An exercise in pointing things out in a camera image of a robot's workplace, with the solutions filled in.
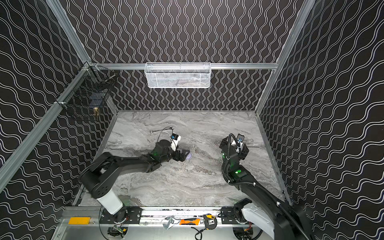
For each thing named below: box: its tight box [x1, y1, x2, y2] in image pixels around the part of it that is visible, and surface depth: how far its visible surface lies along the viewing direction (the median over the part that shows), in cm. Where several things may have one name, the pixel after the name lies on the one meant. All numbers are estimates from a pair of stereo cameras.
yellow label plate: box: [68, 217, 91, 225], surface depth 75 cm
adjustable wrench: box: [162, 216, 176, 230], surface depth 73 cm
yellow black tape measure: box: [203, 214, 218, 230], surface depth 72 cm
